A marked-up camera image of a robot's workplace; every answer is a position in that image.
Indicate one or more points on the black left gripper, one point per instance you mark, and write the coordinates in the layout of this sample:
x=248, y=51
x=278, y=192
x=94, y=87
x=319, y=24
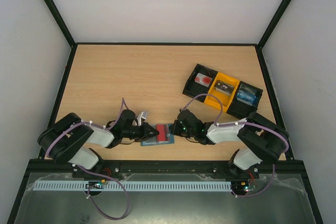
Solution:
x=145, y=135

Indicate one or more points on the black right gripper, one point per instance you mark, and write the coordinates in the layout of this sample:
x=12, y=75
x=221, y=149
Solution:
x=176, y=127

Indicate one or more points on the red black stripe card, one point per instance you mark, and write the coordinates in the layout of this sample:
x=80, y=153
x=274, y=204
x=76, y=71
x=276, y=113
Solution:
x=163, y=129

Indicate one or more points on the teal leather card holder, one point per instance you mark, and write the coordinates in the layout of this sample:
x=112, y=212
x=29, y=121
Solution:
x=153, y=141

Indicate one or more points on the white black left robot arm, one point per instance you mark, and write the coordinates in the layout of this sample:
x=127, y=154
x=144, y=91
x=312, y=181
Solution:
x=64, y=141

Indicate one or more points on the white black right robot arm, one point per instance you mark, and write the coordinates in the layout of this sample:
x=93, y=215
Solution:
x=264, y=140

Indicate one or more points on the white card red circles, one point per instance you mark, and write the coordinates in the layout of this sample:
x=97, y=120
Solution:
x=203, y=79

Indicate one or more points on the dark card in yellow bin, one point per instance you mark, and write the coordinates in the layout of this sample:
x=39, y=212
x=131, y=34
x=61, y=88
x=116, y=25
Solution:
x=223, y=87

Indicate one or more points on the black bin with blue cards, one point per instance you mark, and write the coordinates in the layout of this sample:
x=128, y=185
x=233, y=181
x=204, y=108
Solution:
x=241, y=110

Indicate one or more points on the blue cards stack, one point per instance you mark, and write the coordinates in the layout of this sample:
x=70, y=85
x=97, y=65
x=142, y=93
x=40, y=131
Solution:
x=247, y=94

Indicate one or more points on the black plastic bin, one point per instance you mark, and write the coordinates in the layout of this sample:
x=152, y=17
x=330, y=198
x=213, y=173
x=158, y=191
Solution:
x=191, y=88

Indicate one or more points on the yellow plastic bin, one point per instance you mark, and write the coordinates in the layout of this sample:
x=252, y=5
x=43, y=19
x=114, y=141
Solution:
x=215, y=98

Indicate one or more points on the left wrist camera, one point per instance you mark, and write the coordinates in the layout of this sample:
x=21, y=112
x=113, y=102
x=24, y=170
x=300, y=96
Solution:
x=143, y=117

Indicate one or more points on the white slotted cable duct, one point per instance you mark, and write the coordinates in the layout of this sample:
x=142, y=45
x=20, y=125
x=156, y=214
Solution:
x=49, y=185

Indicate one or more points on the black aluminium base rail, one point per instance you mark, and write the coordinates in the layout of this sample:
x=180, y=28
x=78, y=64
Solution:
x=215, y=169

